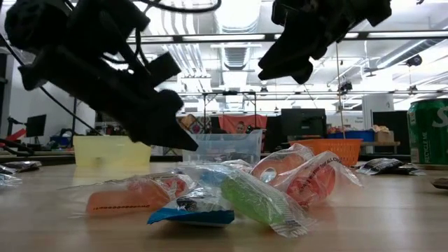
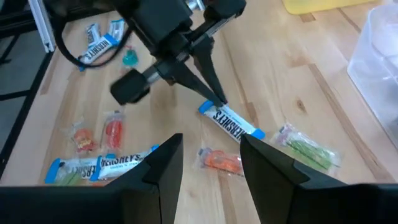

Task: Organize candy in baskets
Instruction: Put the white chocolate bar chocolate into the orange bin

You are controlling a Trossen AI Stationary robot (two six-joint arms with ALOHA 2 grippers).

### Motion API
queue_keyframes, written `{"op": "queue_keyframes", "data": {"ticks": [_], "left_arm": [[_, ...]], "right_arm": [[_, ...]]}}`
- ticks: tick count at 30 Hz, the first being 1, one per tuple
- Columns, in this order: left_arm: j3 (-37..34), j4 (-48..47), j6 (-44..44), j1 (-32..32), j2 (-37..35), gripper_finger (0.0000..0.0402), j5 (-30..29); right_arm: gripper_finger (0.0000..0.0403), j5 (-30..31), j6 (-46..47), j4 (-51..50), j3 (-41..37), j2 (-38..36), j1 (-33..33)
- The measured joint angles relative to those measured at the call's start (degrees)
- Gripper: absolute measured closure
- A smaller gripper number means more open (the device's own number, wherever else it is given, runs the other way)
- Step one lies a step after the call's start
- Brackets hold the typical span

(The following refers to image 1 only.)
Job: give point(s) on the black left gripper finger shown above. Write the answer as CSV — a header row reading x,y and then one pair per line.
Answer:
x,y
164,134

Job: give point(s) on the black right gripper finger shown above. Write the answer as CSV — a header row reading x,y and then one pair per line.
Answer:
x,y
287,54
290,71

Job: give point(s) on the blue white candy bar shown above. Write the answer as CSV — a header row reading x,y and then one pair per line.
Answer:
x,y
211,176
21,166
189,217

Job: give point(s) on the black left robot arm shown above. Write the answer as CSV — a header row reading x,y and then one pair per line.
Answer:
x,y
80,24

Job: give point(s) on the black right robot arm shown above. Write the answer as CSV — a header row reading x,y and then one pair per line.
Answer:
x,y
371,10

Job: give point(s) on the colourful patchwork quilt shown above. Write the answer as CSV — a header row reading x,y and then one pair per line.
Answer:
x,y
190,124

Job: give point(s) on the large black monitor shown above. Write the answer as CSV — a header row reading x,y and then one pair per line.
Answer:
x,y
302,122

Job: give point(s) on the yellow plastic basket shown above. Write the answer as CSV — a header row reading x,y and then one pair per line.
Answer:
x,y
112,150

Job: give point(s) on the orange cloth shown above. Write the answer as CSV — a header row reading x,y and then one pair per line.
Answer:
x,y
252,122

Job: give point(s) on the clear plastic container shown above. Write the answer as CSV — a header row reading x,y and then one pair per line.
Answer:
x,y
227,145

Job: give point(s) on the black metal truss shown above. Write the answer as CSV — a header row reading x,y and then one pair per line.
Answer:
x,y
229,92

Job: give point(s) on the small black monitor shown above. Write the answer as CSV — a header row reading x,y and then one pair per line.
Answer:
x,y
35,125

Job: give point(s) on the person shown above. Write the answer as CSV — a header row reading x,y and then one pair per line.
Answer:
x,y
240,126

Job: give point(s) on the orange plastic basket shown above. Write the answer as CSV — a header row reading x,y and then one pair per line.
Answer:
x,y
329,148

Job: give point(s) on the blue plastic bin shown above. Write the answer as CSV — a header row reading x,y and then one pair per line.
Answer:
x,y
353,134

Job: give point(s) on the white pillar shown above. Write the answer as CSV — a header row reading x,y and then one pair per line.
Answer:
x,y
377,108

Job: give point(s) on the cardboard box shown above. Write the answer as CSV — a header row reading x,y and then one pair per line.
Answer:
x,y
383,136

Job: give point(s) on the green soda can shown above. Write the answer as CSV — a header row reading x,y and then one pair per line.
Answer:
x,y
428,131

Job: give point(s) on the silver ceiling air duct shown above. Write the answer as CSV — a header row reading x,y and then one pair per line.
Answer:
x,y
236,52

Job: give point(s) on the black ceiling camera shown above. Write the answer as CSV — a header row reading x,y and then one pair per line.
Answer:
x,y
346,87
414,60

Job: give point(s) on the black aluminium rig frame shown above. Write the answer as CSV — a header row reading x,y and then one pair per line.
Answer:
x,y
224,38

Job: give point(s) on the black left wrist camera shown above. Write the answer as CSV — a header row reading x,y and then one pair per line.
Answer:
x,y
164,68

